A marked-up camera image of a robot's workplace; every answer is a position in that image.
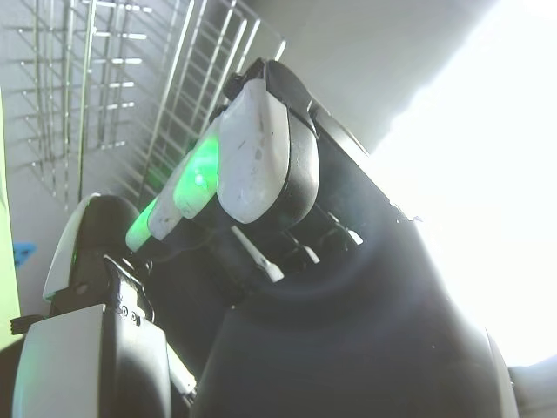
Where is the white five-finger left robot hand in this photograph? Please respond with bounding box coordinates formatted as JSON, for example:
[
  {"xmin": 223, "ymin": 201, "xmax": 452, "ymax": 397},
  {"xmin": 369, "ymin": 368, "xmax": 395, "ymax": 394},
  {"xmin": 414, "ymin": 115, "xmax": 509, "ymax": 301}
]
[{"xmin": 10, "ymin": 58, "xmax": 523, "ymax": 418}]

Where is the light green cutting board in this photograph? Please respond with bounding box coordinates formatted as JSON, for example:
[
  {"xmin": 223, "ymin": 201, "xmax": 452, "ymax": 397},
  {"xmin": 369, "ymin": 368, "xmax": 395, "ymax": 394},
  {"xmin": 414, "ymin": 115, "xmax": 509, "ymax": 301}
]
[{"xmin": 0, "ymin": 86, "xmax": 23, "ymax": 347}]

